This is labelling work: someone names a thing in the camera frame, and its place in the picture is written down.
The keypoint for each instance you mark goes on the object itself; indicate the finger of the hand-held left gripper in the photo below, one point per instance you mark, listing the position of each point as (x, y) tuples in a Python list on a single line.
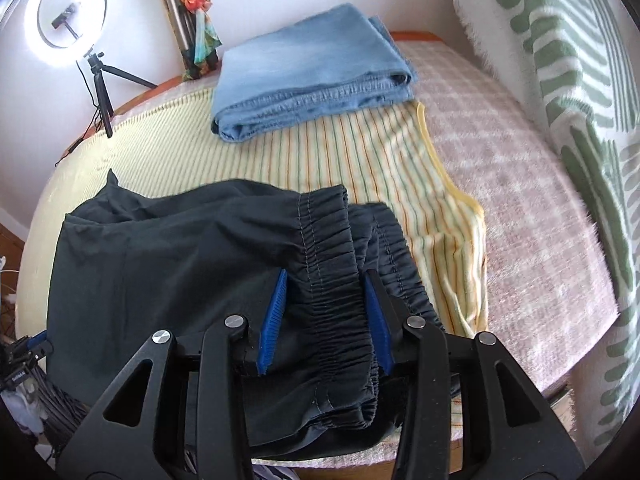
[(39, 344)]

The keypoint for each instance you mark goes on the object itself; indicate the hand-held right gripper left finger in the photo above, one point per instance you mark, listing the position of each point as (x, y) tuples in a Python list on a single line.
[(272, 321)]

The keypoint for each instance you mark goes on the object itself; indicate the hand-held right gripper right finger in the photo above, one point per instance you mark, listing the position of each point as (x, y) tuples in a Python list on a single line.
[(377, 325)]

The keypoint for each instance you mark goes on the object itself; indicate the dark grey pants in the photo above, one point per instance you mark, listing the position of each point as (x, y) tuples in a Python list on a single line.
[(175, 270)]

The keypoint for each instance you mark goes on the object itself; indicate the yellow striped cloth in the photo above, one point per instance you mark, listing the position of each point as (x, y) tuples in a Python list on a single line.
[(350, 160)]

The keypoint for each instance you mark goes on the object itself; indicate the pink checked blanket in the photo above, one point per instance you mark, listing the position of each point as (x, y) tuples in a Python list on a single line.
[(525, 220)]

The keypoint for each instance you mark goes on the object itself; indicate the black mini tripod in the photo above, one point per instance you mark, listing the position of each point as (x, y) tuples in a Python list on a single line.
[(102, 100)]

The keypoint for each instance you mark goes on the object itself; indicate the folded blue jeans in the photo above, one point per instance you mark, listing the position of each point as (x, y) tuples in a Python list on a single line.
[(310, 60)]

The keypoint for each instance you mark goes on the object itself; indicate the silver folded tripod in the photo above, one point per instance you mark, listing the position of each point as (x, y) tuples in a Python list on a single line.
[(177, 15)]

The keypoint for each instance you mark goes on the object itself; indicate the green white patterned pillow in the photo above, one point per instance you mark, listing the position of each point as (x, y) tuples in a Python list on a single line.
[(565, 60)]

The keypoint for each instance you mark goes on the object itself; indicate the black gooseneck phone holder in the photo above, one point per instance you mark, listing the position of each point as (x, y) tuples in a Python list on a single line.
[(65, 14)]

